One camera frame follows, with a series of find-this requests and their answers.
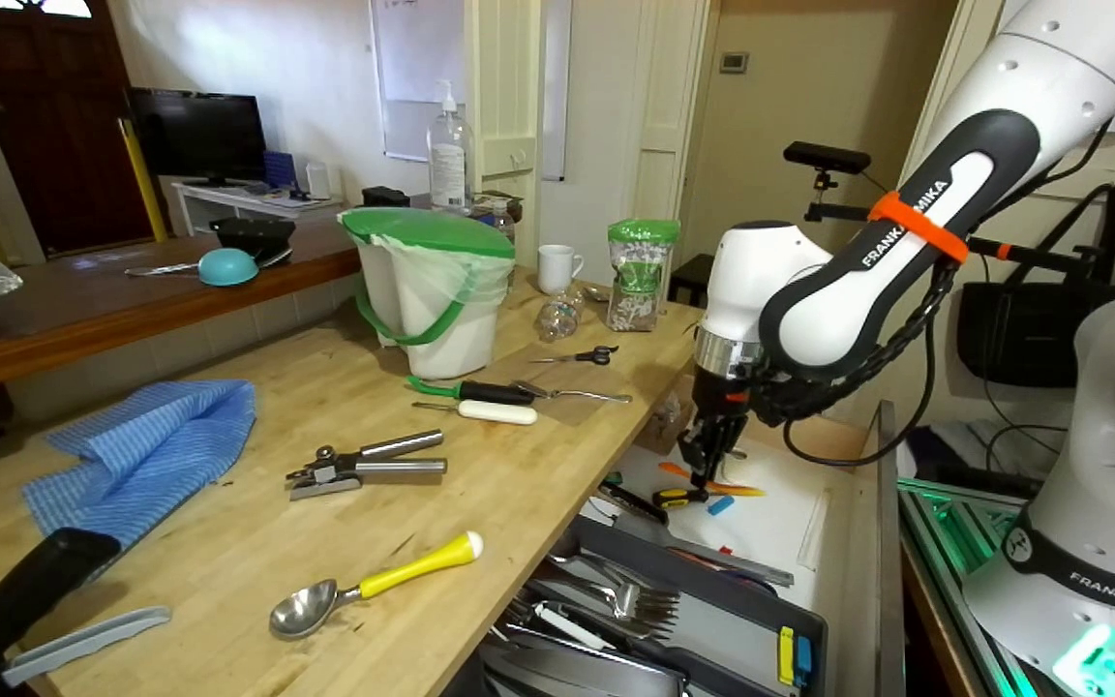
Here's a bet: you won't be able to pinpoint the orange spoon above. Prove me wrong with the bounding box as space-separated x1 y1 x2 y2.
657 460 768 499

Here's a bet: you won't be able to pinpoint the silver spoon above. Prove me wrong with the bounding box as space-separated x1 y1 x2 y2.
513 379 634 406

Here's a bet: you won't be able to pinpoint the clear pump bottle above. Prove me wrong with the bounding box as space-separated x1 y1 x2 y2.
426 79 475 215

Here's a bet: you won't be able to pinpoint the white side table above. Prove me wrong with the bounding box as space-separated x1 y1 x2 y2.
172 181 347 237

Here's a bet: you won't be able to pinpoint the black stool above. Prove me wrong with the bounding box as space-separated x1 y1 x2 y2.
668 253 715 310

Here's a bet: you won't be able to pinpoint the teal bowl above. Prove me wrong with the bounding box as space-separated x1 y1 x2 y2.
196 247 261 288

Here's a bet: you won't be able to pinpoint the black handled scissors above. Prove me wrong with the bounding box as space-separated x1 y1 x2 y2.
529 345 620 368

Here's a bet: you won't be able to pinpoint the television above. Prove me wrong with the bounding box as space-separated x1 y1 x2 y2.
128 86 269 188

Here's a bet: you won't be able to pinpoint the clear jar with green cover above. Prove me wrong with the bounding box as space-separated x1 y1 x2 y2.
607 218 682 334

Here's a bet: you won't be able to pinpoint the green and black handled peeler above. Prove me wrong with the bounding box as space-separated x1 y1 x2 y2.
407 375 537 407

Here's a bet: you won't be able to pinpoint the grey plastic tool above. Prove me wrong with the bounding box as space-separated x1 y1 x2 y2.
0 606 172 689

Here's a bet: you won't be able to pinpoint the dark wooden door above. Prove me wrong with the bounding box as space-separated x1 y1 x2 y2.
0 0 158 259

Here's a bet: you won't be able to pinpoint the clear plastic bag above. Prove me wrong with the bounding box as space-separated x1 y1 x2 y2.
633 385 696 458

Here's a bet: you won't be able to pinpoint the metal can opener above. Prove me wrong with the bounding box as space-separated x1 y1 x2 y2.
286 430 448 501

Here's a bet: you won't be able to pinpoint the heap of forks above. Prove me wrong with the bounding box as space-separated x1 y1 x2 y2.
504 550 682 659

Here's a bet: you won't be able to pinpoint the white handled knife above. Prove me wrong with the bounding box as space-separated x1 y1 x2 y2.
411 398 540 427

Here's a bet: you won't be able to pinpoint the black bag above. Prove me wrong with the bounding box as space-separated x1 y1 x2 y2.
956 183 1115 390

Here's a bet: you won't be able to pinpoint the white mug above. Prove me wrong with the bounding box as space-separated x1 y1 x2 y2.
536 243 586 295

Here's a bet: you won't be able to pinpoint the drawer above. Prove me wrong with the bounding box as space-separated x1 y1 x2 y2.
441 399 899 697

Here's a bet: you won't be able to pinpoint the camera on mount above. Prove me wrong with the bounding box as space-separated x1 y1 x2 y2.
782 140 909 226

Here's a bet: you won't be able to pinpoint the black handled tool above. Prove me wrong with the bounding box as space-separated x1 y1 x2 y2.
599 480 671 528

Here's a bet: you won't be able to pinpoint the black container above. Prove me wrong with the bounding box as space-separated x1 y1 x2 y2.
208 215 298 269

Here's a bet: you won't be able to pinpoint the grey cutlery tray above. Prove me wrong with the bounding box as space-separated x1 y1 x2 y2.
478 511 829 697

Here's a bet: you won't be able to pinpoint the blue striped cloth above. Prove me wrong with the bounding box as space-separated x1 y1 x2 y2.
21 379 257 551

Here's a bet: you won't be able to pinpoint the yellow handled ice cream scoop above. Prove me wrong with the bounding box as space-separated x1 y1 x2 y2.
269 530 485 641

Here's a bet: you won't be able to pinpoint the yellow pole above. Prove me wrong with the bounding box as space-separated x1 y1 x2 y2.
116 117 170 244

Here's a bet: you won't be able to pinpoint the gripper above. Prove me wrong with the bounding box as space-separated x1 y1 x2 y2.
678 372 752 489

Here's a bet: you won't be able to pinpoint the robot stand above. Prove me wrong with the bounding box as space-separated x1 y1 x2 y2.
896 472 1052 697

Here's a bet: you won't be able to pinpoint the white bin with green bag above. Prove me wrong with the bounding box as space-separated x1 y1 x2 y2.
337 206 518 381

